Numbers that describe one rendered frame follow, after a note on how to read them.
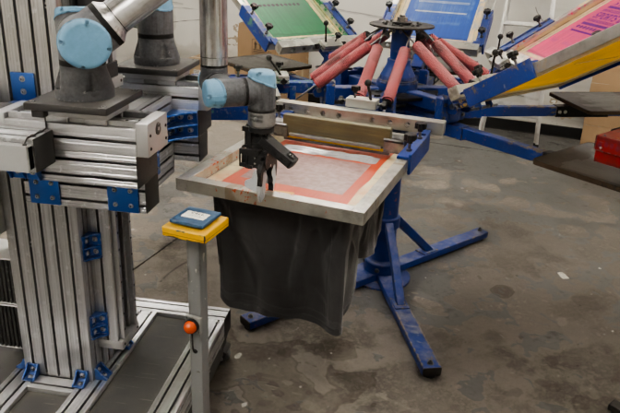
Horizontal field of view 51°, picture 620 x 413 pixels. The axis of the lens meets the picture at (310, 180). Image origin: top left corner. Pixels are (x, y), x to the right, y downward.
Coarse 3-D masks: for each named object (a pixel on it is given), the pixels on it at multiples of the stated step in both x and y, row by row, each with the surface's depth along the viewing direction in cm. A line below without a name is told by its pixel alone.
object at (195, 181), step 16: (240, 144) 225; (208, 160) 207; (224, 160) 212; (400, 160) 215; (192, 176) 194; (208, 176) 203; (384, 176) 200; (400, 176) 209; (192, 192) 192; (208, 192) 190; (224, 192) 187; (240, 192) 185; (272, 192) 184; (368, 192) 187; (384, 192) 191; (288, 208) 181; (304, 208) 179; (320, 208) 177; (336, 208) 176; (352, 208) 175; (368, 208) 176
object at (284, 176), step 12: (300, 144) 239; (312, 144) 240; (300, 156) 226; (312, 156) 226; (324, 156) 227; (300, 168) 214; (228, 180) 202; (240, 180) 202; (276, 180) 203; (288, 180) 204
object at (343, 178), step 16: (320, 160) 222; (336, 160) 223; (352, 160) 224; (384, 160) 225; (304, 176) 207; (320, 176) 208; (336, 176) 208; (352, 176) 209; (368, 176) 210; (304, 192) 195; (320, 192) 195; (336, 192) 196; (352, 192) 196
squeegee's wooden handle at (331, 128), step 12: (288, 120) 238; (300, 120) 236; (312, 120) 234; (324, 120) 233; (336, 120) 232; (288, 132) 239; (300, 132) 238; (312, 132) 236; (324, 132) 234; (336, 132) 232; (348, 132) 230; (360, 132) 229; (372, 132) 227; (384, 132) 225; (372, 144) 228
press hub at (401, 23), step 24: (384, 24) 294; (408, 24) 294; (432, 24) 301; (384, 72) 303; (408, 72) 300; (408, 96) 294; (384, 216) 325; (384, 240) 330; (360, 264) 354; (384, 264) 334
